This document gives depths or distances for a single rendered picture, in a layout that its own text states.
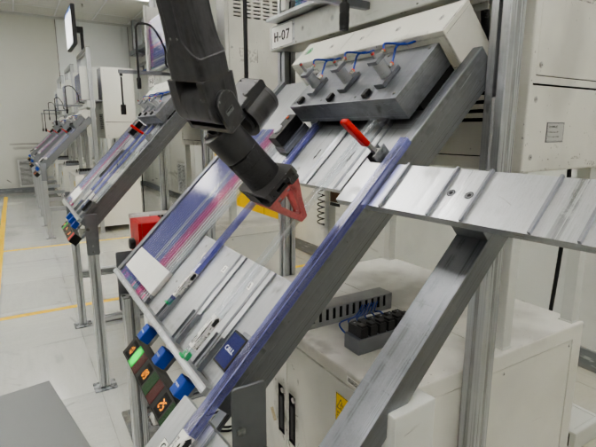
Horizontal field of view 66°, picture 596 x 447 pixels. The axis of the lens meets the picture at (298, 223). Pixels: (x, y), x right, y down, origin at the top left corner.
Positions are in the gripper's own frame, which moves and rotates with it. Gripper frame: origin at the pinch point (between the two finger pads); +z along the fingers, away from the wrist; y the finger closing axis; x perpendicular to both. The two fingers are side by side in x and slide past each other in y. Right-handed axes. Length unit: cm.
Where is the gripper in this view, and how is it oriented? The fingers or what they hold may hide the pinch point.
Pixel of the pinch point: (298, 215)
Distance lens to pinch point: 76.2
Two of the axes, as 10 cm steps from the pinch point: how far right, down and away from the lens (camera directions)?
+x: -6.2, 7.6, -2.1
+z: 6.0, 6.3, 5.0
